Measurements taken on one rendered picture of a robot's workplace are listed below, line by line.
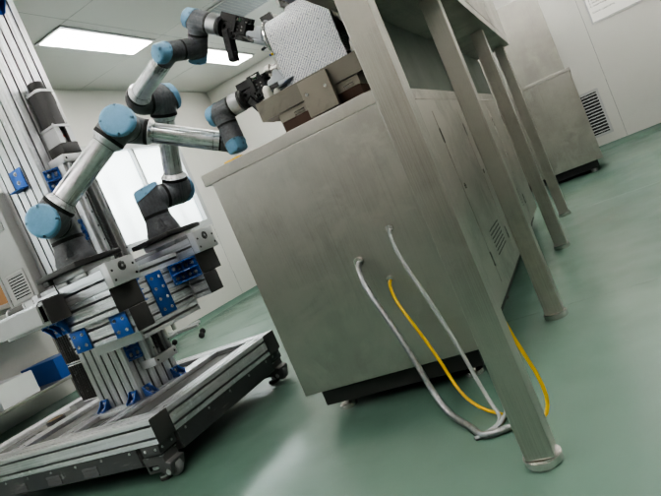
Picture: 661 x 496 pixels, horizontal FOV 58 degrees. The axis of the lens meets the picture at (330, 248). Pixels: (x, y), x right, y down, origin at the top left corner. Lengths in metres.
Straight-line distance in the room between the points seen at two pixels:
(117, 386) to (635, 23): 6.40
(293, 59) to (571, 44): 5.64
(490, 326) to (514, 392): 0.14
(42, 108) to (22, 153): 0.19
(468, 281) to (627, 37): 6.44
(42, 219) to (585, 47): 6.30
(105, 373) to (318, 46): 1.57
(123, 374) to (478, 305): 1.75
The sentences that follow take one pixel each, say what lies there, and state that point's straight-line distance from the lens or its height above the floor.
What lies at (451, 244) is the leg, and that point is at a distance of 1.17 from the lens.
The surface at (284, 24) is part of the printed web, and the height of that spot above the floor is 1.26.
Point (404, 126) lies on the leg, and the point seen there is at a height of 0.73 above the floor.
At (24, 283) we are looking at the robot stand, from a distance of 2.78.
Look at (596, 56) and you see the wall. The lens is 7.47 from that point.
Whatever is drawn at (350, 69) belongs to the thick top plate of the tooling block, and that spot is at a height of 0.99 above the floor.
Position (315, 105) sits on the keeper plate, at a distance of 1.82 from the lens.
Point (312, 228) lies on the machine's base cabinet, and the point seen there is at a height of 0.60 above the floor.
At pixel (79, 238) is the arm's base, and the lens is 2.36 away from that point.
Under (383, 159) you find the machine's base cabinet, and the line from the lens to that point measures 1.72.
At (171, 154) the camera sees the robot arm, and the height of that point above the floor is 1.13.
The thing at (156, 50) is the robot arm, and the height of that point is 1.39.
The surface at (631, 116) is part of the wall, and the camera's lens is 7.48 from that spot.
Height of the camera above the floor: 0.65
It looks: 4 degrees down
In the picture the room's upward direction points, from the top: 23 degrees counter-clockwise
